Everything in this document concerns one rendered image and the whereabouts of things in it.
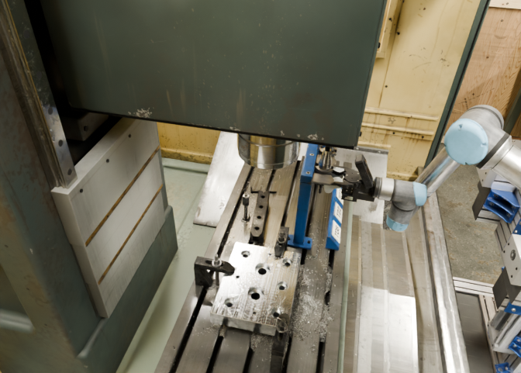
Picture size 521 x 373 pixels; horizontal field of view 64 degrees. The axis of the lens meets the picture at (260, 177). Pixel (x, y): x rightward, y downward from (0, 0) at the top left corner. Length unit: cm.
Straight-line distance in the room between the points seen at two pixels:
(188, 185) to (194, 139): 27
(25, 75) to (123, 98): 19
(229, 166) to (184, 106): 128
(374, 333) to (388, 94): 107
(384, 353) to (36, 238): 113
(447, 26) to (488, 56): 192
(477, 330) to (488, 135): 139
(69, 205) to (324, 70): 66
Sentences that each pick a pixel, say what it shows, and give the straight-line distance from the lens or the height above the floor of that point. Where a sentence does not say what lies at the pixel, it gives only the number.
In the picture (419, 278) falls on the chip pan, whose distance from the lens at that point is 191.
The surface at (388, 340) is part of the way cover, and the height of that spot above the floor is 72.
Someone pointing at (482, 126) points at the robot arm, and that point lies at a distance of 125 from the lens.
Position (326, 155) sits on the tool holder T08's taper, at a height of 128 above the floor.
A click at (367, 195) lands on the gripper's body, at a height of 114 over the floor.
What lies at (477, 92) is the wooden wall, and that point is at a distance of 400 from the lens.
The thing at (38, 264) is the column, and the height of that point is 127.
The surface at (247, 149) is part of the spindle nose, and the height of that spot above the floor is 150.
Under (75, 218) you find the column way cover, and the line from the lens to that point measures 110.
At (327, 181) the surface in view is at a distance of 137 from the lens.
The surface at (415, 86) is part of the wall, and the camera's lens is 206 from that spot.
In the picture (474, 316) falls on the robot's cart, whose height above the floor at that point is 21.
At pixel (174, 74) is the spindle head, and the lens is 88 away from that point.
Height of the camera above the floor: 205
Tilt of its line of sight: 38 degrees down
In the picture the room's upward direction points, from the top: 2 degrees clockwise
